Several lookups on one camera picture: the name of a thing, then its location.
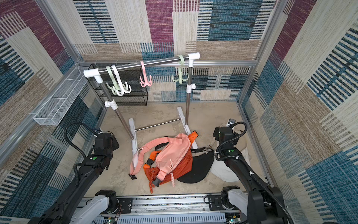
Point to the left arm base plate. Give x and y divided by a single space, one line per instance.
124 206

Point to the orange crossbody bag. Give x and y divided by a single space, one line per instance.
179 168

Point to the pink crossbody bag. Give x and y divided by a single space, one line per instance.
170 154

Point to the white wire mesh basket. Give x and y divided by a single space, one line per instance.
55 108

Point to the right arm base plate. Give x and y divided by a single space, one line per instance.
215 203

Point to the white plastic hook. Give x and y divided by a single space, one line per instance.
124 87

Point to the left green plastic hook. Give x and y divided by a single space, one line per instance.
114 87

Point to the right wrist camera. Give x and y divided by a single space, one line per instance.
231 122

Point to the white metal garment rack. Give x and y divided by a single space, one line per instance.
130 127

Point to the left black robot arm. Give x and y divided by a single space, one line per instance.
64 210

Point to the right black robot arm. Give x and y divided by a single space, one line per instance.
261 203

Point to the right green plastic hook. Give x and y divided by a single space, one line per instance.
180 79

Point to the black crossbody bag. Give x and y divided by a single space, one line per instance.
200 168

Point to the green plastic hook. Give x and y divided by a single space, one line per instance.
180 79
114 87

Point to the cream white crossbody bag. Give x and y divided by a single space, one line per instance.
223 172

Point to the pink plastic hook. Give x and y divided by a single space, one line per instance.
144 79

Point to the black mesh shelf rack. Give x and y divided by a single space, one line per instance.
138 95

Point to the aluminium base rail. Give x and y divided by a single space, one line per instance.
169 209

